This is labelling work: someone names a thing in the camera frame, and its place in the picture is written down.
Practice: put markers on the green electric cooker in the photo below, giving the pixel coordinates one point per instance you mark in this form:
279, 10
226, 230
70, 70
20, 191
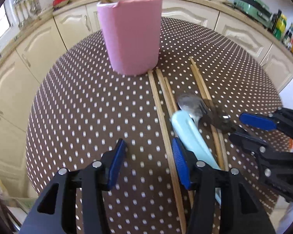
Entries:
255, 9

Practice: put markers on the pink utensil holder cup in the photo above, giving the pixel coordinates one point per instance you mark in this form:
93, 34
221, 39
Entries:
131, 31

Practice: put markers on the wall utensil rack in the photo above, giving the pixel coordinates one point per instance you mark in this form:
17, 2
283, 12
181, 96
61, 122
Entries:
26, 12

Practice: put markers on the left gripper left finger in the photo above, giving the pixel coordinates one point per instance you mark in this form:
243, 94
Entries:
55, 209

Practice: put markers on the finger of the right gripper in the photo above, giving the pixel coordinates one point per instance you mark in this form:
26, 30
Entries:
250, 144
258, 121

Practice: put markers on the dark oil bottle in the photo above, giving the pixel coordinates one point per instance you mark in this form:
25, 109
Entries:
274, 20

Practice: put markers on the brown polka dot tablecloth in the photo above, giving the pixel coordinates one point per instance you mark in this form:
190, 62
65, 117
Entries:
83, 107

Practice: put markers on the green yellow bottle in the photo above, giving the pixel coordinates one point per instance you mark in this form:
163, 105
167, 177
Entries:
280, 27

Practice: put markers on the dark metal spork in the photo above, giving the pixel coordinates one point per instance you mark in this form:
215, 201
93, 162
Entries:
214, 115

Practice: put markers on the metal spoon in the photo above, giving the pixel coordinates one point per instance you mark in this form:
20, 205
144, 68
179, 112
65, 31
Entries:
191, 104

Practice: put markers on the dark soy sauce bottle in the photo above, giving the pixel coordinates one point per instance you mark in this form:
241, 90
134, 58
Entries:
288, 35

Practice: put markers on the red container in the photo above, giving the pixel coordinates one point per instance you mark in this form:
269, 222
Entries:
59, 3

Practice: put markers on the lower kitchen cabinets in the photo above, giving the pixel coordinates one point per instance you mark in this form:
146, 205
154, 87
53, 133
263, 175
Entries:
27, 59

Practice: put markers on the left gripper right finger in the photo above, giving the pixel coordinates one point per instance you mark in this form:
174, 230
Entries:
241, 211

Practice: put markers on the light blue handled knife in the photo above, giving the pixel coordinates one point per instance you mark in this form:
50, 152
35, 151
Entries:
191, 138

